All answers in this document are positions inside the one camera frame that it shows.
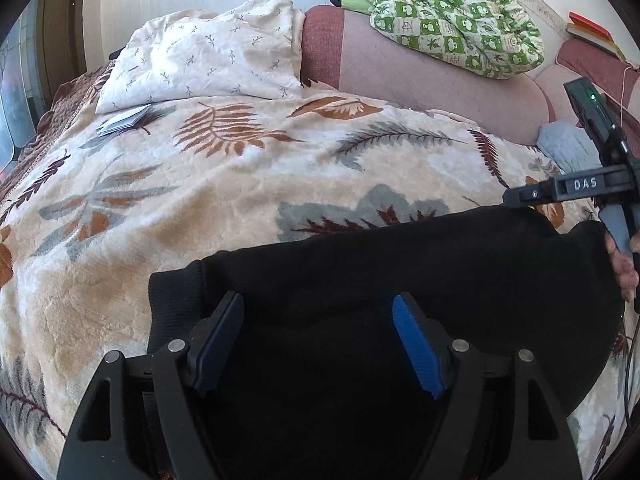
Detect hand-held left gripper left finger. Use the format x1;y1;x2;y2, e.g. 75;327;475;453
56;290;246;480

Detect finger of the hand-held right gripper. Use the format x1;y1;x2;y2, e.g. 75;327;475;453
502;180;557;208

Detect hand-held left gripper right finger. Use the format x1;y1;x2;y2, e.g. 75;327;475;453
391;292;583;480

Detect black pants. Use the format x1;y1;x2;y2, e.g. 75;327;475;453
147;205;626;480

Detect person's right hand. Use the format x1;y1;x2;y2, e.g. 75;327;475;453
605;232;640;303

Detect light blue pillow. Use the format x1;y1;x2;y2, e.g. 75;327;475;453
537;121;603;173

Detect pink padded headboard cushion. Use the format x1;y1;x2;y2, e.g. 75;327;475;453
530;40;640;126
300;5;556;147

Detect stack of books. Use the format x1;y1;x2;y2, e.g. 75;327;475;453
566;22;628;63

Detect red book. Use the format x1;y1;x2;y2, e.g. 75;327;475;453
568;11;613;41

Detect leaf print fleece blanket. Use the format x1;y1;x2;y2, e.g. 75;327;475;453
0;92;631;480

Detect green checked quilt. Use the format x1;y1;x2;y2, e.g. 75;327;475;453
317;0;546;80

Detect small grey booklet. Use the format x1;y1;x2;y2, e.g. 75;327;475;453
96;105;153;138

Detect brown quilted bedspread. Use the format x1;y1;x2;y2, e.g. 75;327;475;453
0;62;118;201

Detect white sprig print pillow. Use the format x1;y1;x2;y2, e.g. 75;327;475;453
95;0;307;115

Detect stained glass window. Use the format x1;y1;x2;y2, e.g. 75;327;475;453
0;0;46;161

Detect thin white cord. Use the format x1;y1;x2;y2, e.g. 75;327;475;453
617;65;633;116

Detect black cable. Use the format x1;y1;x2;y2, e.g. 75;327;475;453
620;300;640;426

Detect brown wooden window frame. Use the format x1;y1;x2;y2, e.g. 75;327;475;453
37;0;88;106

